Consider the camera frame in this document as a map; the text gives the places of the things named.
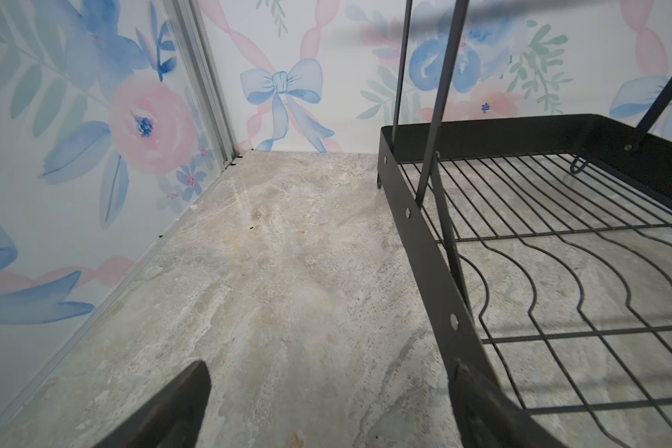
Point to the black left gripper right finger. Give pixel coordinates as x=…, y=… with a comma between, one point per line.
x=487, y=418

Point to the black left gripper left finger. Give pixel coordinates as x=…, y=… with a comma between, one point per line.
x=171, y=418

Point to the black wire dish rack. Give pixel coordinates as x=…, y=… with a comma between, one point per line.
x=528, y=168

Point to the aluminium corner post left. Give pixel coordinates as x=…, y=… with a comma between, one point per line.
x=193, y=42

